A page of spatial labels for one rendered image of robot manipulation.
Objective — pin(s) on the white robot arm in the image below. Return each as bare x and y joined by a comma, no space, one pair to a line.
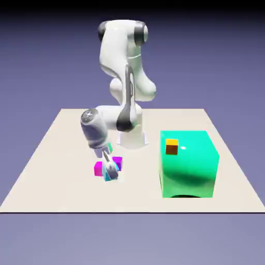
116,62

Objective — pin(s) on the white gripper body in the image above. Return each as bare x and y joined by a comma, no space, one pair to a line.
111,169

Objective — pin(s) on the small cyan cube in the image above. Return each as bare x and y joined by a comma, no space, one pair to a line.
107,175

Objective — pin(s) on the small yellow cube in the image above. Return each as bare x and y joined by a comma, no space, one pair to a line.
171,146

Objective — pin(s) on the small purple cube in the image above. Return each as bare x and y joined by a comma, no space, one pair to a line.
118,161

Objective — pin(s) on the large green box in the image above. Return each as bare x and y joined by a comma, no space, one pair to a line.
190,165

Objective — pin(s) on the small magenta cube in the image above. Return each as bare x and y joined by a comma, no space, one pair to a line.
98,168

